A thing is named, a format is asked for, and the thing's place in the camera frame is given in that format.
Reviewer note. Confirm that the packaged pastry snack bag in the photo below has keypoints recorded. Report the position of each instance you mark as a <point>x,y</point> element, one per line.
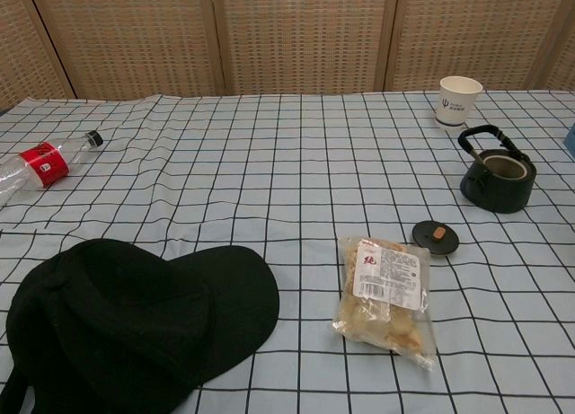
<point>386,293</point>

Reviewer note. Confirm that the blue checkered tablecloth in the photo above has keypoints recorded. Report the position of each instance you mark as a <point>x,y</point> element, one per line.
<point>287,185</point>

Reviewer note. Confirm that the woven bamboo folding screen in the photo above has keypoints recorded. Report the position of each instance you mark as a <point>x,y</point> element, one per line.
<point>287,37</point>

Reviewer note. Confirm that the white paper cup blue logo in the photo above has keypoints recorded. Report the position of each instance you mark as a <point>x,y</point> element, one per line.
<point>456,102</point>

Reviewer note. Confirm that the clear plastic bottle red label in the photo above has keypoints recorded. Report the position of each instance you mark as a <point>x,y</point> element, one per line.
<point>45,162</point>

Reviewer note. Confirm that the black cast iron teapot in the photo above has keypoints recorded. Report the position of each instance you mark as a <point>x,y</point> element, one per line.
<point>498,189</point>

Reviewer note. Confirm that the black baseball cap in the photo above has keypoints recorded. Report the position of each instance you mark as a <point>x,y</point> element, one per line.
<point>135,324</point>

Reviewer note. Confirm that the small black teapot lid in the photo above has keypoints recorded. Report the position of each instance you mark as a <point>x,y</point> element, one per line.
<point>429,241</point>

